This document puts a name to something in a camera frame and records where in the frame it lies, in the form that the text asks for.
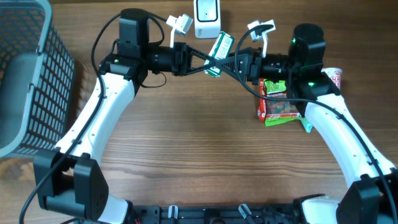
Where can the white barcode scanner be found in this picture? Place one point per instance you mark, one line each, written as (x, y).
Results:
(207, 18)

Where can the grey plastic shopping basket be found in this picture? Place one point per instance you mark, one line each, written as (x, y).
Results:
(37, 79)

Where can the cup noodles container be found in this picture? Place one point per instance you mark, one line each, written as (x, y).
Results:
(334, 74)

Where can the small green box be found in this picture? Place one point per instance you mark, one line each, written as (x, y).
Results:
(220, 50)

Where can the green snack bag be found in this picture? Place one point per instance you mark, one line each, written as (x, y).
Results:
(278, 112)

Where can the red snack packet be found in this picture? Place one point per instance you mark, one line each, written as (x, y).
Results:
(262, 108)

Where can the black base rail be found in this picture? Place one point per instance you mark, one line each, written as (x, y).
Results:
(267, 214)

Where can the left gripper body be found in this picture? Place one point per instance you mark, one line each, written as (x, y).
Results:
(175, 58)

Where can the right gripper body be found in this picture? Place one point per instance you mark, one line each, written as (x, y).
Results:
(255, 65)

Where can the teal wet wipes packet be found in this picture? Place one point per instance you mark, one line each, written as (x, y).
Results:
(306, 125)

